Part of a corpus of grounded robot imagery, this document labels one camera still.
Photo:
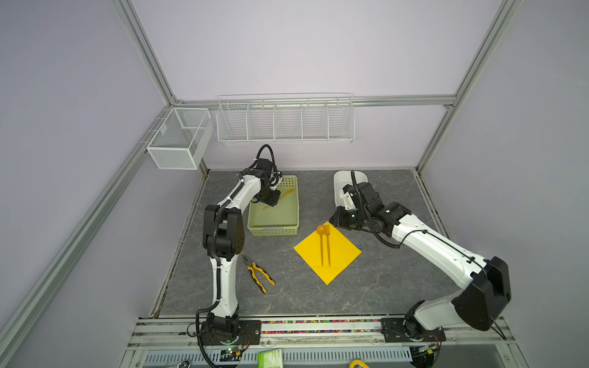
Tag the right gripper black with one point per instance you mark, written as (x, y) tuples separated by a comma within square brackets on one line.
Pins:
[(340, 214)]

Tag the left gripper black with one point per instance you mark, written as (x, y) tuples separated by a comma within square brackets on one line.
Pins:
[(273, 201)]

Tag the green perforated plastic basket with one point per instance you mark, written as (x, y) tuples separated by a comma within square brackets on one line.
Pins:
[(281, 219)]

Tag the orange wooden fork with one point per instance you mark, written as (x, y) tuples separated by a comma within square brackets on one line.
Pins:
[(327, 236)]

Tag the orange wooden spoon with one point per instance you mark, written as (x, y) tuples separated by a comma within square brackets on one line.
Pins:
[(321, 232)]

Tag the yellow paper napkin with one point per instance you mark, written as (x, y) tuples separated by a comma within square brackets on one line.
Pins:
[(343, 253)]

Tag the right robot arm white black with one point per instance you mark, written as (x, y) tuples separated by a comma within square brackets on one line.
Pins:
[(484, 288)]

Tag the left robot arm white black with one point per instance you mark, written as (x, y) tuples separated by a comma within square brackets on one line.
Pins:
[(223, 237)]

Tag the white oval plastic tub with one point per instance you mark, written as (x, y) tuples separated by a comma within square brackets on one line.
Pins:
[(344, 192)]

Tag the yellow black pliers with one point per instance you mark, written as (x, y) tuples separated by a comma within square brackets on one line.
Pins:
[(255, 269)]

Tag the small white mesh basket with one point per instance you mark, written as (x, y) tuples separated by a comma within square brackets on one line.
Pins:
[(182, 139)]

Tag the yellow tape measure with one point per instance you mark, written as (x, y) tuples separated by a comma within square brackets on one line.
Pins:
[(358, 364)]

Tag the green white small box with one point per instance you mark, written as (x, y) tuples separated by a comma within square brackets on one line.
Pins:
[(270, 359)]

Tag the long white wire shelf basket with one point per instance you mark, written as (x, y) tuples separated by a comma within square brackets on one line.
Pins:
[(288, 118)]

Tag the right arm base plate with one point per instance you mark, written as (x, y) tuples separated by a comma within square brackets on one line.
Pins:
[(400, 329)]

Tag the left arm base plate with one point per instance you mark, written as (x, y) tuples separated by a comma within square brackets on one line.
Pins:
[(248, 332)]

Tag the aluminium frame rail base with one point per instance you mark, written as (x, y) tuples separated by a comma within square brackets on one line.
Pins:
[(321, 341)]

